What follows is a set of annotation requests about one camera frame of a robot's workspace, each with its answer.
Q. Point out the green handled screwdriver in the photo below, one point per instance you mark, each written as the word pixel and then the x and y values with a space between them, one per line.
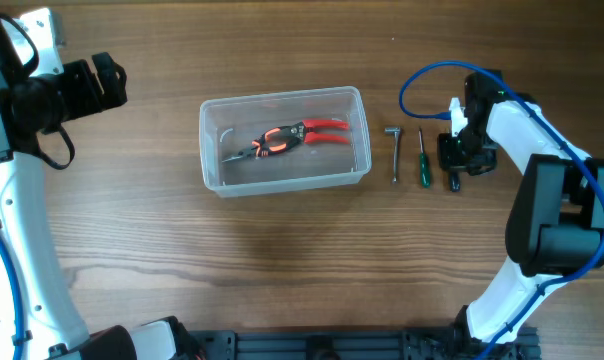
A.
pixel 425 174

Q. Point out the red handled cutters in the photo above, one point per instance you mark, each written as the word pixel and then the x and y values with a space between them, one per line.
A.
pixel 313 131

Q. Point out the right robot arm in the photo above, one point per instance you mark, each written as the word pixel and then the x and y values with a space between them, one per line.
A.
pixel 556 224

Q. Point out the black red handled screwdriver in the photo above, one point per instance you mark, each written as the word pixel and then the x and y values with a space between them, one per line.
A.
pixel 454 181

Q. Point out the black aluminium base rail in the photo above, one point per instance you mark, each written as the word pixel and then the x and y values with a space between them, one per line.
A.
pixel 431 343

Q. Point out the orange black needle-nose pliers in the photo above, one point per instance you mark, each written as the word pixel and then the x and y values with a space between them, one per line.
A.
pixel 271 143

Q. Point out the clear plastic container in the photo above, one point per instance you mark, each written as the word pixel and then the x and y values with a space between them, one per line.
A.
pixel 231 124

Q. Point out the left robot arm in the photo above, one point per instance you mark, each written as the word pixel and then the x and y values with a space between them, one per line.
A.
pixel 38 94

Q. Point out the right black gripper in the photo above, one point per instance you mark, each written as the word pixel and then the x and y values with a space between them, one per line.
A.
pixel 448 161

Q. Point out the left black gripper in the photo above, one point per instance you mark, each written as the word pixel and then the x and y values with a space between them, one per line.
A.
pixel 79 73

